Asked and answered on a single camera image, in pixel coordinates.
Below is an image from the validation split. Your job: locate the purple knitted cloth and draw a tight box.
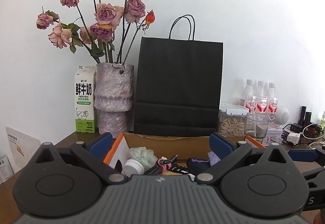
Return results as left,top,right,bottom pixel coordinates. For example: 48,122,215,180
208,151,221,167

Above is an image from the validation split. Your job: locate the navy blue pouch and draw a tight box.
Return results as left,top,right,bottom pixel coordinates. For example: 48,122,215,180
186,157,210,176

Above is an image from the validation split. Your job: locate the white bottle cap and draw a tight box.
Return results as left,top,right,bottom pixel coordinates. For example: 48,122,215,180
122,159,145,177

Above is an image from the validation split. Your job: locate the green item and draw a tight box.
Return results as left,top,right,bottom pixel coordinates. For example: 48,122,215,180
129,147,158,170

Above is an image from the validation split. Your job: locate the black braided cable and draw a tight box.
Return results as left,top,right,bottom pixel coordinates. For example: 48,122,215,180
144,154,190,176

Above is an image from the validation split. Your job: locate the person right hand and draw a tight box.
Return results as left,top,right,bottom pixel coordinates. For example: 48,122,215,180
313,212,324,224

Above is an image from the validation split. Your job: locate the white power adapter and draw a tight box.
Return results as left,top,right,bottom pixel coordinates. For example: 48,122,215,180
286,132,301,144

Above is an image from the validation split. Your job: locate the white floral tin box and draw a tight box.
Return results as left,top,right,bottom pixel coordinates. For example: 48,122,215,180
262,125,283,146

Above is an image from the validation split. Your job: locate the red cardboard box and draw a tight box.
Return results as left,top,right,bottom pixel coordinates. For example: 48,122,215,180
103,133,265,174

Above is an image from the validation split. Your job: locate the black charger stand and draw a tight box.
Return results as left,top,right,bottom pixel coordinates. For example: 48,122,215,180
298,106,312,127

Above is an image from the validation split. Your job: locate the seed container white lid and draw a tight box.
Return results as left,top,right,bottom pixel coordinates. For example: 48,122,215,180
218,103,250,137

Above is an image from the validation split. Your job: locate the clear glass cup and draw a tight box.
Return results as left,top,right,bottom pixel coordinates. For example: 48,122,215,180
244,113,269,143

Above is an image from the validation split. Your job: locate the white round speaker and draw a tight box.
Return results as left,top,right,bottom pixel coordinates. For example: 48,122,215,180
274,106,289,125

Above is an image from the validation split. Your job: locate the purple ceramic vase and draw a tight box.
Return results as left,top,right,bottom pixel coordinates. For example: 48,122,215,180
94,63,134,139

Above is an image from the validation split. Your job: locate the water bottle left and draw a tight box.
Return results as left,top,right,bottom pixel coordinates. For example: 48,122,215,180
240,79,257,113

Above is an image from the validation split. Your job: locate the water bottle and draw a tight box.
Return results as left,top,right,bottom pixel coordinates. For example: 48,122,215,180
267,82,278,114
240,79,257,113
256,81,268,114

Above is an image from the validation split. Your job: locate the water bottle right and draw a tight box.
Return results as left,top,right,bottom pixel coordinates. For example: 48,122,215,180
267,82,278,114

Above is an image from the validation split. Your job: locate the water bottle middle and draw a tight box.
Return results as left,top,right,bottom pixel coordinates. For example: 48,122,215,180
256,81,268,114

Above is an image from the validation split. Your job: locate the milk carton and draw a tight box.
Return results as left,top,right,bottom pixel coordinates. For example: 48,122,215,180
74,66,97,133

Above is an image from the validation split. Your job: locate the black paper bag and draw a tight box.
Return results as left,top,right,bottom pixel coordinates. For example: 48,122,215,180
133,14,223,137

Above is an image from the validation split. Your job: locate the white envelope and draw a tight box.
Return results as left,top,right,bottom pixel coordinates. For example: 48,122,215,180
4,126,41,173

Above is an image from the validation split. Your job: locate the dried pink roses bouquet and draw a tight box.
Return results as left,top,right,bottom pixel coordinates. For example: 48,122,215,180
36,0,155,65

